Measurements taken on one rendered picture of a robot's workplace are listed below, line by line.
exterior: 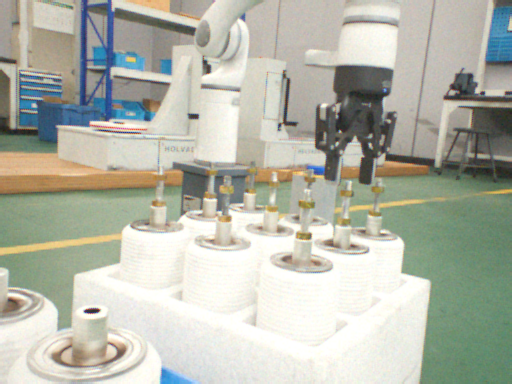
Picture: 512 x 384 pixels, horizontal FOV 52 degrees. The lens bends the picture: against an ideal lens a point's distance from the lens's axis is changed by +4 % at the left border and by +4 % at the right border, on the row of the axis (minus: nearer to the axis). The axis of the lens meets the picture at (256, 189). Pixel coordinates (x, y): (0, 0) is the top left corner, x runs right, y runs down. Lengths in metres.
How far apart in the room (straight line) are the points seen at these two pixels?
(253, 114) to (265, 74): 0.28
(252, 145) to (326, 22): 4.14
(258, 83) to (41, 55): 4.01
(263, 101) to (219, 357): 2.92
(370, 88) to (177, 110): 2.51
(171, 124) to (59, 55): 4.16
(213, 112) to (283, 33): 6.77
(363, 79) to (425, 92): 5.79
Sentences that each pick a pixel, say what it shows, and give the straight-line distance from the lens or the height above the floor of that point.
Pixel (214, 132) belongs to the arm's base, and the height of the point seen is 0.38.
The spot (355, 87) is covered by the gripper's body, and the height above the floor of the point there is 0.47.
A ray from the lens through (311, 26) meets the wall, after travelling 7.57.
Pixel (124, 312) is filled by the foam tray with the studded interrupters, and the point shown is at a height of 0.15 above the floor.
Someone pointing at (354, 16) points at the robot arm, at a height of 0.55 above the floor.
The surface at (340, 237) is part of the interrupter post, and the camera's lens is 0.71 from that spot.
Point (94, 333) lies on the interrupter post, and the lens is 0.37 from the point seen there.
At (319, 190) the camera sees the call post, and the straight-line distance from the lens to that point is 1.01.
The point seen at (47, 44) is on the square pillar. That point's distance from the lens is 7.08.
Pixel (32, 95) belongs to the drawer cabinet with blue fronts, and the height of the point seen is 0.42.
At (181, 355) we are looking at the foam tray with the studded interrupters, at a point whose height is 0.13.
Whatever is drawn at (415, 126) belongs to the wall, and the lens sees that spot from 6.48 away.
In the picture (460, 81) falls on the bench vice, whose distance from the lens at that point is 5.38.
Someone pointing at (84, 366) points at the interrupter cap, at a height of 0.25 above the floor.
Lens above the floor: 0.42
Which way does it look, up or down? 8 degrees down
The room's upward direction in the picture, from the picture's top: 5 degrees clockwise
